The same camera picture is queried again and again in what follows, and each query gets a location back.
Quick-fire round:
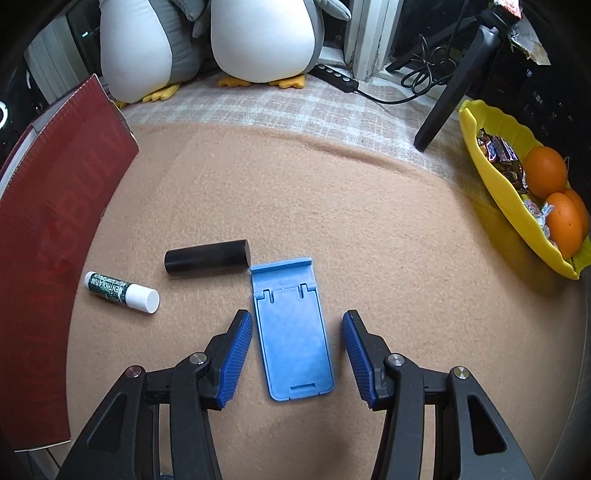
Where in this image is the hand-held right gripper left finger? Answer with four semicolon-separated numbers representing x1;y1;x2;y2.
55;309;254;480

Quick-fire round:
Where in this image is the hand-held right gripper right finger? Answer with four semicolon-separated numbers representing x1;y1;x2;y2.
342;309;536;480

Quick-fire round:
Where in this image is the blue phone stand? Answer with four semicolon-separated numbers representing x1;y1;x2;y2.
249;257;335;401

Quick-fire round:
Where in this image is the red cardboard box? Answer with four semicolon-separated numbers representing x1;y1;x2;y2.
0;74;140;453

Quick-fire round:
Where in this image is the black cylinder tube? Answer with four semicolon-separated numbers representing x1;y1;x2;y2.
164;239;252;279

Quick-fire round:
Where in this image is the tan blanket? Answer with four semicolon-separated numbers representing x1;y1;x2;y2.
46;122;578;480

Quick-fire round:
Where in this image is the green and white lip balm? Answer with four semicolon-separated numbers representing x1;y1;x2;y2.
84;271;161;315

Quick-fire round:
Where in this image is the yellow bowl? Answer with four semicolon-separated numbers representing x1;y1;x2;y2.
458;99;591;281

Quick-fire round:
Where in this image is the orange fruit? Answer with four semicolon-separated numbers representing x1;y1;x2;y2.
542;192;585;259
524;146;568;199
566;188;591;238

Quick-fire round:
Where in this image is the pile of wrapped candies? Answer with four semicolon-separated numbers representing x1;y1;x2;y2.
475;128;561;241

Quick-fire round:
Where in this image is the checked cloth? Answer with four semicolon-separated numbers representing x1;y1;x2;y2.
111;74;467;185

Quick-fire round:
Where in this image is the black tripod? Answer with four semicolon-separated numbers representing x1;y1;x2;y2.
385;0;522;153

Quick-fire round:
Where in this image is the penguin plush with grey wing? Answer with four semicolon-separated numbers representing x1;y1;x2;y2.
194;0;352;89

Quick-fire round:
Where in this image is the penguin plush with grey back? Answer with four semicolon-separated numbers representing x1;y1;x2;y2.
99;0;204;104

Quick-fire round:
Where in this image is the white ribbed panel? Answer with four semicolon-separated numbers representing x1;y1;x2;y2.
23;28;88;107

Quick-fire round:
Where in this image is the black cable controller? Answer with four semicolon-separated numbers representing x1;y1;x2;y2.
308;64;358;93

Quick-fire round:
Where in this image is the black cable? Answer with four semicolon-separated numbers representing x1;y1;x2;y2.
355;18;467;104

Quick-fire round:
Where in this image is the white window frame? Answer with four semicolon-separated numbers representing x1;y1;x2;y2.
344;0;407;81

